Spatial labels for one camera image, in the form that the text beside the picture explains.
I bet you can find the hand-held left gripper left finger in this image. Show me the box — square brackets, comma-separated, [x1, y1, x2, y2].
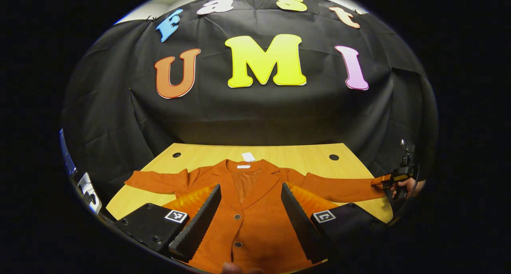
[114, 183, 222, 262]

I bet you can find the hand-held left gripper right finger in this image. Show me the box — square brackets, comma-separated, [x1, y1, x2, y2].
[281, 182, 390, 264]

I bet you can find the orange jacket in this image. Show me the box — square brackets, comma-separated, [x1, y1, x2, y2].
[125, 159, 386, 274]

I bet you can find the black backdrop cloth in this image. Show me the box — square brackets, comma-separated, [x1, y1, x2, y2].
[60, 0, 440, 211]

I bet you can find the white power strip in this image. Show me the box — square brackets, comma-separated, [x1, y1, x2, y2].
[77, 171, 103, 215]

